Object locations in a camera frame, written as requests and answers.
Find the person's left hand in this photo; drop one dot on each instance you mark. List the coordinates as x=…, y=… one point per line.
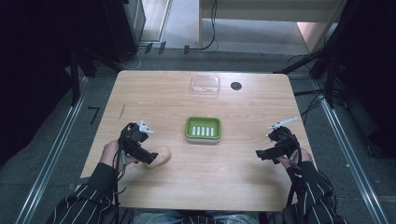
x=109, y=153

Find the aluminium floor rail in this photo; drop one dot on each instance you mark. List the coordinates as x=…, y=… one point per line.
x=53, y=155
x=348, y=155

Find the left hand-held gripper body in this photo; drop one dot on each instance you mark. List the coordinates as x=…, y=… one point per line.
x=134, y=137

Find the green soap dish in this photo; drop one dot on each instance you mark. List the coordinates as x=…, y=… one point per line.
x=203, y=129

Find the black cabinet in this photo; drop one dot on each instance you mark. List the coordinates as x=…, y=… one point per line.
x=123, y=28

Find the beige soap bar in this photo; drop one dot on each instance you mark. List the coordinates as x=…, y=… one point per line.
x=161, y=157

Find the clear plastic lid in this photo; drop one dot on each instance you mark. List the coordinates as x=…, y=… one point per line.
x=205, y=84

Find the white desk frame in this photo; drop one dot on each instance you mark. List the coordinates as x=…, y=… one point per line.
x=264, y=9

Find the black metal stand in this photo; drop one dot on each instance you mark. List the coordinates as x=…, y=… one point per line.
x=74, y=77

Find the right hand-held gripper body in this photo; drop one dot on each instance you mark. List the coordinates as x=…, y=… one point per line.
x=283, y=141

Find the black round table grommet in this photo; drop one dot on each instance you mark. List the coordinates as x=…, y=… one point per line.
x=236, y=86

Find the black tripod stand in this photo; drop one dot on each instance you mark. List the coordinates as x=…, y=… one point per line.
x=320, y=62

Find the person's right hand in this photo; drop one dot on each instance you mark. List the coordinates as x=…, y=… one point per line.
x=303, y=157

